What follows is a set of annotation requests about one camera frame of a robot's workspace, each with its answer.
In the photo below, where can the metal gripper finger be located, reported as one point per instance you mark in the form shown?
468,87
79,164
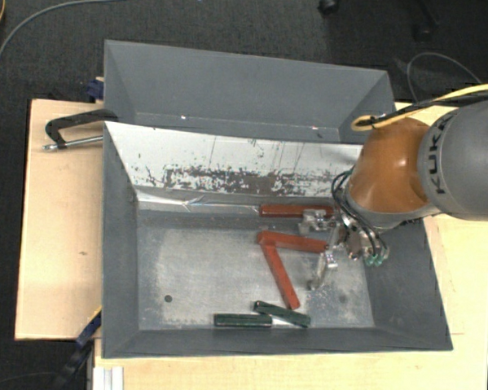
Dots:
317,221
329,260

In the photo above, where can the red-brown flat block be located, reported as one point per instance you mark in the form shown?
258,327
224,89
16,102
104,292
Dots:
294,241
280,275
282,210

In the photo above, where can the dark green flat block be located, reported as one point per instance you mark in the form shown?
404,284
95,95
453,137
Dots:
241,320
282,312

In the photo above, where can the grey metal bin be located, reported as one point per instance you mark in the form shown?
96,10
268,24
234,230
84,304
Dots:
208,253

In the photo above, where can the pale wood board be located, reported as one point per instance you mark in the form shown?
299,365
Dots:
63,221

